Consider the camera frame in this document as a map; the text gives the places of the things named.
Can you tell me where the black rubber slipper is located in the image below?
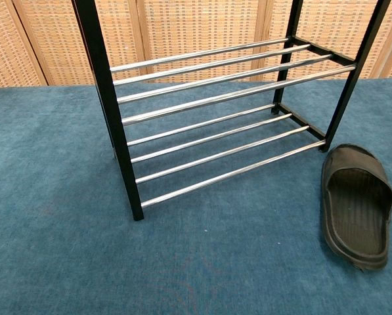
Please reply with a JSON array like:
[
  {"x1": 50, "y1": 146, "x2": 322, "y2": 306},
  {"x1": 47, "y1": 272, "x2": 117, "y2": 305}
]
[{"x1": 320, "y1": 142, "x2": 392, "y2": 272}]

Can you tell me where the black and chrome shoe rack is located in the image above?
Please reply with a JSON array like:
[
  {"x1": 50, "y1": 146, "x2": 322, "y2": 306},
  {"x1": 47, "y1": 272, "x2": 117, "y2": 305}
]
[{"x1": 71, "y1": 0, "x2": 392, "y2": 222}]

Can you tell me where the woven bamboo folding screen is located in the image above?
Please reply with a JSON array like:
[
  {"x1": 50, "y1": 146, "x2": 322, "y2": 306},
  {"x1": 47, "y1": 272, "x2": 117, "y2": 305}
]
[{"x1": 0, "y1": 0, "x2": 392, "y2": 87}]

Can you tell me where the blue carpet mat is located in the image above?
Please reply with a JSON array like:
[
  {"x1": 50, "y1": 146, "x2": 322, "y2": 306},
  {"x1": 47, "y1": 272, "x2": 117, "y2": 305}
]
[{"x1": 0, "y1": 76, "x2": 392, "y2": 315}]

